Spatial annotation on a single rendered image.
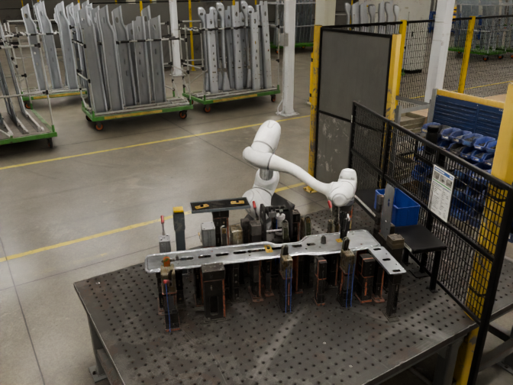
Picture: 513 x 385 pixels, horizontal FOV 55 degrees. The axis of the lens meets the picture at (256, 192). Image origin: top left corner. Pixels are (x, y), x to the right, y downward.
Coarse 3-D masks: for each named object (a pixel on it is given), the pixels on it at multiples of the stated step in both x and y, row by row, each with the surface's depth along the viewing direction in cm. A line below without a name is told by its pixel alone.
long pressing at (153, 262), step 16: (304, 240) 296; (320, 240) 296; (352, 240) 296; (368, 240) 296; (160, 256) 279; (192, 256) 279; (224, 256) 279; (240, 256) 279; (256, 256) 279; (272, 256) 279
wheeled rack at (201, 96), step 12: (180, 36) 1002; (180, 48) 1011; (192, 60) 1034; (276, 60) 1050; (204, 72) 1056; (204, 84) 965; (192, 96) 1015; (204, 96) 975; (216, 96) 997; (228, 96) 1012; (240, 96) 1020; (252, 96) 1036; (204, 108) 992
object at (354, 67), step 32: (320, 32) 542; (352, 32) 499; (320, 64) 554; (352, 64) 509; (384, 64) 472; (320, 96) 568; (352, 96) 520; (384, 96) 481; (320, 128) 580; (320, 160) 593
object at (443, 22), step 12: (444, 0) 624; (444, 12) 628; (444, 24) 633; (444, 36) 641; (432, 48) 655; (444, 48) 649; (432, 60) 659; (444, 60) 657; (432, 72) 663; (432, 84) 667; (420, 144) 707
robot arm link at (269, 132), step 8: (264, 128) 297; (272, 128) 297; (280, 128) 303; (256, 136) 297; (264, 136) 294; (272, 136) 295; (272, 144) 295; (256, 176) 346; (264, 176) 339; (272, 176) 342; (256, 184) 349; (264, 184) 344; (272, 184) 345; (272, 192) 351
